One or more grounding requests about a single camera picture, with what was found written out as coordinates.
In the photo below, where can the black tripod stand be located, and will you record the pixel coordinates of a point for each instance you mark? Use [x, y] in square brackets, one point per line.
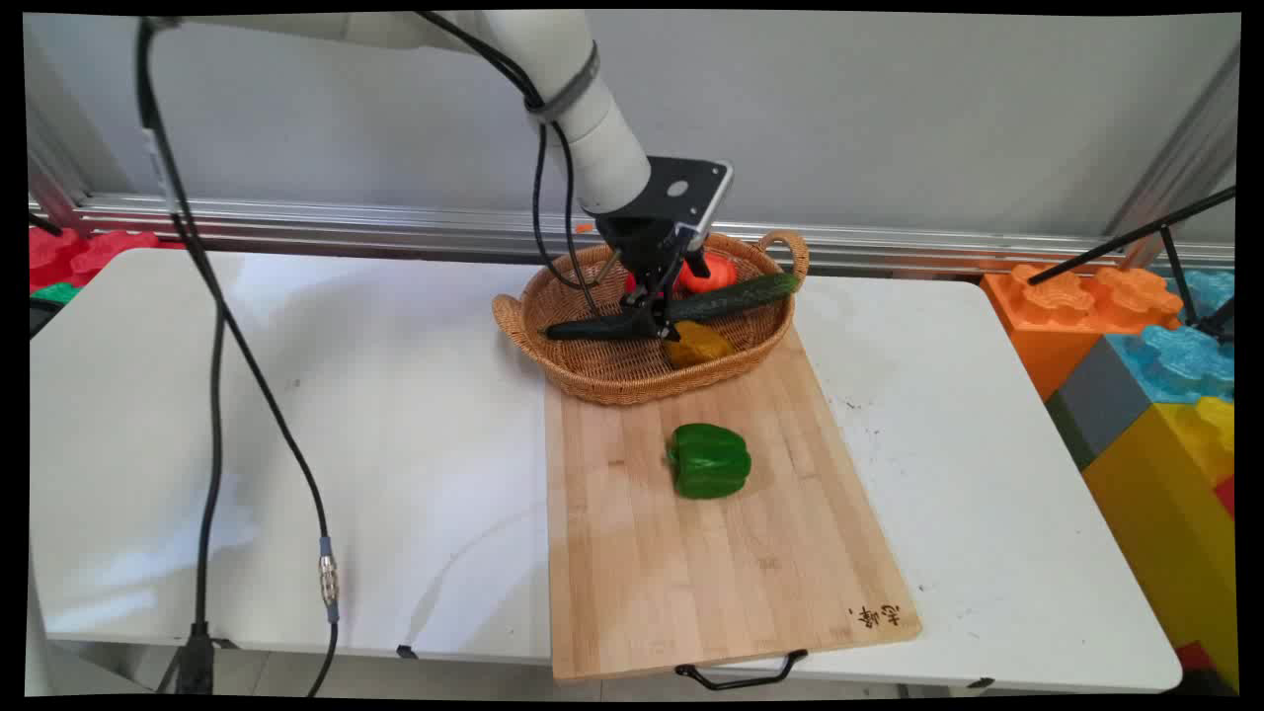
[1165, 252]

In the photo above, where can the wooden cutting board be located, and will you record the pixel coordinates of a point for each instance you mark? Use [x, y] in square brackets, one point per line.
[711, 533]

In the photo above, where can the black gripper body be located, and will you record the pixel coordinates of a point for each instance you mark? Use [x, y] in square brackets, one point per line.
[640, 244]

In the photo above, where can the large colourful toy blocks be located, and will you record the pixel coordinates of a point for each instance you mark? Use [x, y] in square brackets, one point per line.
[1175, 513]

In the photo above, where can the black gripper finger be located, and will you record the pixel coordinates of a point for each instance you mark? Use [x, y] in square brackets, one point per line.
[670, 284]
[642, 304]

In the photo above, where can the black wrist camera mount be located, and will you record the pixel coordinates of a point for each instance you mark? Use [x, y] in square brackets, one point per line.
[681, 193]

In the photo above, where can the green foam block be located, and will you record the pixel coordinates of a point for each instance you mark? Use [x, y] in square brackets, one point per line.
[54, 292]

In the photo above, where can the yellow bell pepper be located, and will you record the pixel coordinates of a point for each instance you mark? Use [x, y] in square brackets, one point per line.
[697, 344]

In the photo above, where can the red foam block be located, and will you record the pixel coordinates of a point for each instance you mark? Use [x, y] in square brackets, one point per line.
[79, 252]

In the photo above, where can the red tomato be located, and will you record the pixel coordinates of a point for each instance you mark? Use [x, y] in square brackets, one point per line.
[713, 272]

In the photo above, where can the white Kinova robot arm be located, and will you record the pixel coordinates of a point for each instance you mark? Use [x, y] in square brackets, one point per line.
[583, 109]

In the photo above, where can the aluminium frame rail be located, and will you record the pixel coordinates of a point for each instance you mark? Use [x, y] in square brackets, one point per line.
[494, 229]

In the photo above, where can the grey foam block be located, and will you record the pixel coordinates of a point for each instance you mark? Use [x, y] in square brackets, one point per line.
[1101, 395]

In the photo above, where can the green bell pepper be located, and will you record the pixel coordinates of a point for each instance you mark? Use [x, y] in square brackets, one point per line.
[709, 460]

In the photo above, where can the dark green cucumber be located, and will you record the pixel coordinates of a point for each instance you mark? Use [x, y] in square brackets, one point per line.
[721, 301]

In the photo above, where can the orange foam block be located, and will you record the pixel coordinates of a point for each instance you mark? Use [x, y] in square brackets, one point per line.
[1076, 316]

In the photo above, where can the blue foam block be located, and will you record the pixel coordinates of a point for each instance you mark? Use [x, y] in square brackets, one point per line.
[1180, 351]

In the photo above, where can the woven wicker basket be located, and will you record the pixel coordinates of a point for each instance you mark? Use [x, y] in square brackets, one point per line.
[612, 365]

